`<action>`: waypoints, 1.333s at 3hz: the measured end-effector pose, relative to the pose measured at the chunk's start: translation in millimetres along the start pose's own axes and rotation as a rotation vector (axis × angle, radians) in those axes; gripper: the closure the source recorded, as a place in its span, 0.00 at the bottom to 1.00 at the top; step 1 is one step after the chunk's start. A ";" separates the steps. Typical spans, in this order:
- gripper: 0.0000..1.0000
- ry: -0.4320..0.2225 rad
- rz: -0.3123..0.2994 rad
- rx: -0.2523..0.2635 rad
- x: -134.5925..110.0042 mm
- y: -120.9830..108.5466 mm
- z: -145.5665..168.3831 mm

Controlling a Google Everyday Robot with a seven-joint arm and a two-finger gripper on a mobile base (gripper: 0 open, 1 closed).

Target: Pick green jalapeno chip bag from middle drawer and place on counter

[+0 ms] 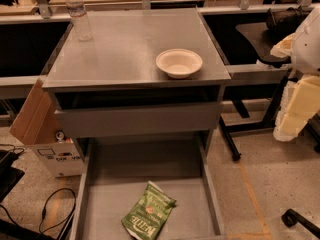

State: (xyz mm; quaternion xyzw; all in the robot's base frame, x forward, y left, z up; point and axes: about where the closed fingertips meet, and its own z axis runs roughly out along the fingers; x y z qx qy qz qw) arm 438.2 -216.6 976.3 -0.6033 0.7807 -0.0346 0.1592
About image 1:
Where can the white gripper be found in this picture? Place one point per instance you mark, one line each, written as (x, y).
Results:
(308, 49)

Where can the green jalapeno chip bag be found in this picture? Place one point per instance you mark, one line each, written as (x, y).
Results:
(147, 217)

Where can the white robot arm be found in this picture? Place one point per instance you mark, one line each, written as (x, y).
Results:
(301, 100)

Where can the grey drawer cabinet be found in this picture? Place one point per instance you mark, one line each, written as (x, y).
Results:
(112, 86)

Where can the open grey middle drawer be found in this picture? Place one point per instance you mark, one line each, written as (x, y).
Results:
(115, 177)

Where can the black headset device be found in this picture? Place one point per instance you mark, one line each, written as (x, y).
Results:
(285, 22)

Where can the black side table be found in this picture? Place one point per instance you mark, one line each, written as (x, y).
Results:
(255, 75)

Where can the white paper bowl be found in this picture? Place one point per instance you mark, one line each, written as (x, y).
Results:
(179, 63)

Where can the black caster wheel base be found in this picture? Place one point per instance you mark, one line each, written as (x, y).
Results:
(290, 218)

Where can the clear plastic water bottle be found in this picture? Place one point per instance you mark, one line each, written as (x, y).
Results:
(79, 18)

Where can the cardboard box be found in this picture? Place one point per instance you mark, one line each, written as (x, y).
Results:
(37, 128)

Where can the black equipment at left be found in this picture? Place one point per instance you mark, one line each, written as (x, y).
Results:
(9, 176)

